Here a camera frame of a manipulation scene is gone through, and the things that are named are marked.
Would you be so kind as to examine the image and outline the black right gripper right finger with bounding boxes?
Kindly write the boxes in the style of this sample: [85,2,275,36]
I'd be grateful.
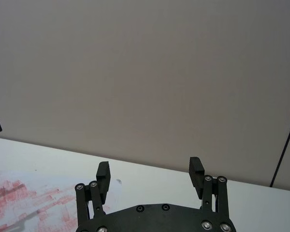
[188,157,230,218]

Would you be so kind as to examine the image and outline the thin black cable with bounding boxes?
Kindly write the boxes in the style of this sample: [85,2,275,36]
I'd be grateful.
[270,115,290,188]

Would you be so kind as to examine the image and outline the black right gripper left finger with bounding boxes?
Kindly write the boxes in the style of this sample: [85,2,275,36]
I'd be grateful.
[74,161,112,227]

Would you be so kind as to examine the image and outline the white table cover, red marks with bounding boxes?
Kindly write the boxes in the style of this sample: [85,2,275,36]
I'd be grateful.
[0,136,290,232]

